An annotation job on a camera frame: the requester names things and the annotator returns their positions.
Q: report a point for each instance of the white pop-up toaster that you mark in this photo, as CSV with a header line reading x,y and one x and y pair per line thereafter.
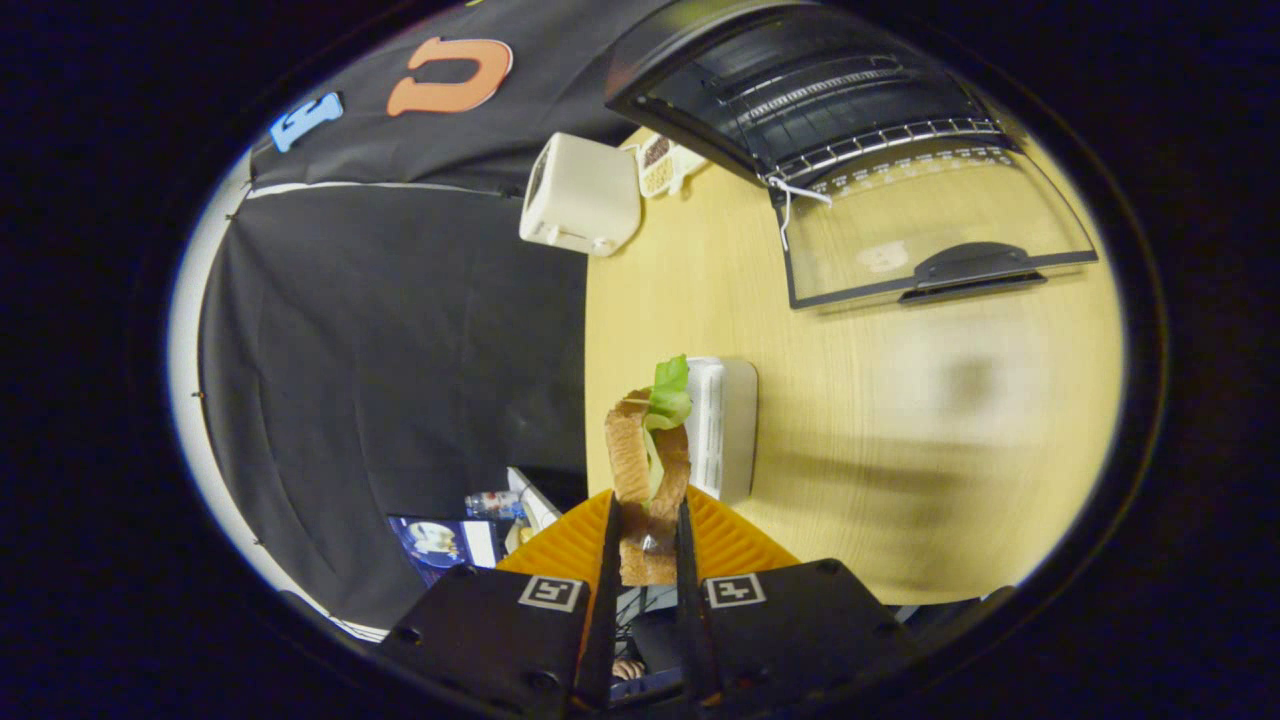
x,y
580,195

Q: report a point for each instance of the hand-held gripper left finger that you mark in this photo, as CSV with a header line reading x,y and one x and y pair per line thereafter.
x,y
600,640

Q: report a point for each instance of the toast sandwich with lettuce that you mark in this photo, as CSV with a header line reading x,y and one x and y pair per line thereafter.
x,y
630,460

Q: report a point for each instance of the black toaster oven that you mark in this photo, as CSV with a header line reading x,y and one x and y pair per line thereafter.
x,y
850,90

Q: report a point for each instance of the white ribbed tray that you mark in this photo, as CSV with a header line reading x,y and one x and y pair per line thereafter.
x,y
728,430

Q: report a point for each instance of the clear plastic bottle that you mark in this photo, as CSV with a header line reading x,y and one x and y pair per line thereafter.
x,y
490,504

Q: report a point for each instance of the clear snack container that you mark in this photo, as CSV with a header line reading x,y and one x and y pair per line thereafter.
x,y
660,165

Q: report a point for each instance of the white board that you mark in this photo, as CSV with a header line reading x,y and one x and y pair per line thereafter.
x,y
532,500

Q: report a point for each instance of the black backdrop cloth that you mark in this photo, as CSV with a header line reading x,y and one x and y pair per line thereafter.
x,y
400,330

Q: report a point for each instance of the blue printed screen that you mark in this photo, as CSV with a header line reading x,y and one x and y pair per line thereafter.
x,y
440,545

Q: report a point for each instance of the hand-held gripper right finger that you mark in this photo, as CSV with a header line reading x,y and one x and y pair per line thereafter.
x,y
692,640

